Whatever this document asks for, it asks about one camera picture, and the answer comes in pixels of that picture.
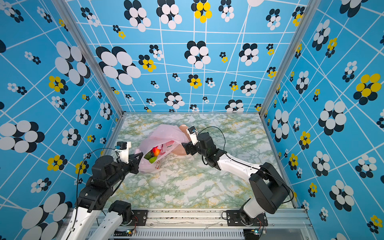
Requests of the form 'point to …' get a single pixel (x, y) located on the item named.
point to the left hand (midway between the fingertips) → (142, 153)
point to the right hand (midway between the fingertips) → (189, 139)
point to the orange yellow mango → (156, 151)
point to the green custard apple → (152, 159)
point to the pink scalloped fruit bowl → (180, 150)
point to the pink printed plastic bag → (170, 137)
